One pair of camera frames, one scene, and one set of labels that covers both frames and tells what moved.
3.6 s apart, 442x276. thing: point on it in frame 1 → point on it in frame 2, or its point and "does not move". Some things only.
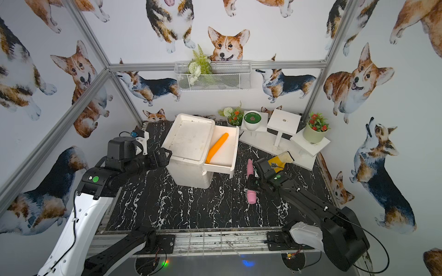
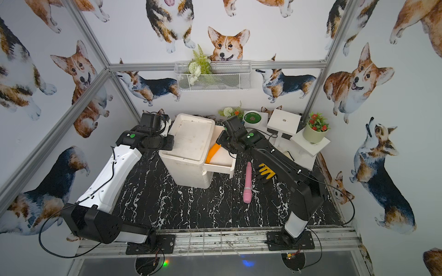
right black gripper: (250, 183) → (220, 140)
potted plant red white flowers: (235, 116) does not move
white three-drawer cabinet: (190, 140) does not move
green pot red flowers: (316, 129) does not move
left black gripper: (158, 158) → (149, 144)
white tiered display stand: (277, 132) does not move
